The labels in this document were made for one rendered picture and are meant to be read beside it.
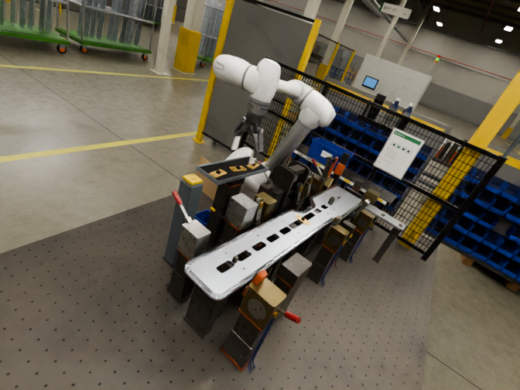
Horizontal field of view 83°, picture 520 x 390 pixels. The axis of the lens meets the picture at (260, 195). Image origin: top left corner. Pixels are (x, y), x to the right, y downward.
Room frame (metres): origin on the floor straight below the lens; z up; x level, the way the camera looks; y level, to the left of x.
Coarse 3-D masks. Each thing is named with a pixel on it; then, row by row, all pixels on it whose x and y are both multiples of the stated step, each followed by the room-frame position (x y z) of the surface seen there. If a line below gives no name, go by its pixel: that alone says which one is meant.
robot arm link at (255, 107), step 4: (252, 100) 1.23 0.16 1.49; (256, 100) 1.23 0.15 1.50; (248, 104) 1.24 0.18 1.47; (252, 104) 1.23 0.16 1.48; (256, 104) 1.22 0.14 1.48; (260, 104) 1.23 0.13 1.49; (264, 104) 1.23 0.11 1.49; (268, 104) 1.25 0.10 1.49; (248, 108) 1.24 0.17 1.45; (252, 108) 1.23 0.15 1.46; (256, 108) 1.22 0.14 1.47; (260, 108) 1.23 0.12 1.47; (264, 108) 1.24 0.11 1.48; (268, 108) 1.26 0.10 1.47; (252, 112) 1.24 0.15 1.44; (256, 112) 1.22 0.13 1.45; (260, 112) 1.23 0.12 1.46; (264, 112) 1.25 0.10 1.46
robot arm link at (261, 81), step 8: (264, 64) 1.23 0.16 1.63; (272, 64) 1.23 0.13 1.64; (248, 72) 1.24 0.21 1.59; (256, 72) 1.23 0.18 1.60; (264, 72) 1.22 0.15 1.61; (272, 72) 1.23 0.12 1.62; (280, 72) 1.27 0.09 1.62; (248, 80) 1.23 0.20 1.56; (256, 80) 1.22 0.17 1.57; (264, 80) 1.22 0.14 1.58; (272, 80) 1.23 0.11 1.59; (248, 88) 1.23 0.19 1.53; (256, 88) 1.22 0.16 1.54; (264, 88) 1.22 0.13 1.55; (272, 88) 1.23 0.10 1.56; (256, 96) 1.22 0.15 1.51; (264, 96) 1.22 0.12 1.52; (272, 96) 1.25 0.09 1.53
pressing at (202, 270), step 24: (336, 192) 1.81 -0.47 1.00; (288, 216) 1.29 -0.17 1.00; (336, 216) 1.48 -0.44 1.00; (240, 240) 0.97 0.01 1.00; (264, 240) 1.03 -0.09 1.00; (288, 240) 1.09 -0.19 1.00; (192, 264) 0.75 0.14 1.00; (216, 264) 0.79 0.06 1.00; (240, 264) 0.84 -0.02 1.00; (264, 264) 0.88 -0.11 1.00; (216, 288) 0.69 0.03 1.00
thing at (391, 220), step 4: (368, 204) 1.80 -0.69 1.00; (364, 208) 1.74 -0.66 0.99; (368, 208) 1.74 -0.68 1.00; (372, 208) 1.77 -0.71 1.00; (376, 208) 1.79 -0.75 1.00; (372, 212) 1.71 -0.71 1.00; (376, 212) 1.73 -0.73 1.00; (380, 212) 1.75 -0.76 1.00; (384, 212) 1.77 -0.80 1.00; (376, 216) 1.70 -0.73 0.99; (380, 216) 1.69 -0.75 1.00; (384, 216) 1.71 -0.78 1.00; (388, 216) 1.74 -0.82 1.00; (384, 220) 1.67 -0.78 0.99; (388, 220) 1.68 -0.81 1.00; (392, 220) 1.70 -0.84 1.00; (396, 220) 1.73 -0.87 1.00; (392, 224) 1.65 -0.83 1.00; (396, 224) 1.66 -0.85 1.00; (404, 224) 1.70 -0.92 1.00; (396, 228) 1.63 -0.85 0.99; (400, 228) 1.63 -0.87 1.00
